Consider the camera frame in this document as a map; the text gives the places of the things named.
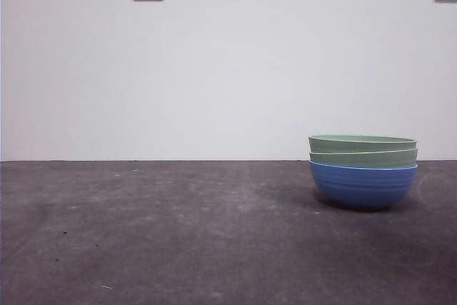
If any pale green bowl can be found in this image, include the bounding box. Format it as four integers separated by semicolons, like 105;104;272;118
308;134;418;154
308;147;418;170

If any blue bowl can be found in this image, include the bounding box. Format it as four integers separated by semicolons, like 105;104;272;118
308;160;419;212

